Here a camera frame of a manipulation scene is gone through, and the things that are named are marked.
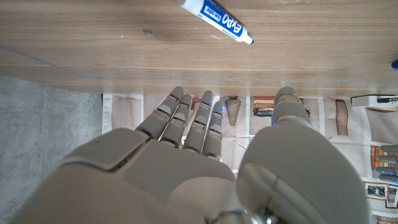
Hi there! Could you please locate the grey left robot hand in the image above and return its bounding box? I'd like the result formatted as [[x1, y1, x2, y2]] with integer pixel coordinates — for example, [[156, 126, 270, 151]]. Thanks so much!
[[374, 144, 398, 185]]

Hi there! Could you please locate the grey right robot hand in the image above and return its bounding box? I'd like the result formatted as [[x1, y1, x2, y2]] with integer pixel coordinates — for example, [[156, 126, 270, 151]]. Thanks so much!
[[12, 86, 371, 224]]

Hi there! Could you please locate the white dry erase marker body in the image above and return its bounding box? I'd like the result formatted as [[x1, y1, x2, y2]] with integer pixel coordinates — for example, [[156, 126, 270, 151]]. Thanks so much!
[[178, 0, 255, 45]]

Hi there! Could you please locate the printed bookshelf backdrop cloth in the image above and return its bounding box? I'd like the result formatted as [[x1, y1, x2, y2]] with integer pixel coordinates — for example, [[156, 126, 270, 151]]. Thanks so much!
[[101, 93, 398, 224]]

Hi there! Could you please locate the white power strip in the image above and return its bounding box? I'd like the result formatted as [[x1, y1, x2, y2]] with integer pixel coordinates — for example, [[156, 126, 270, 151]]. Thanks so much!
[[351, 95, 398, 109]]

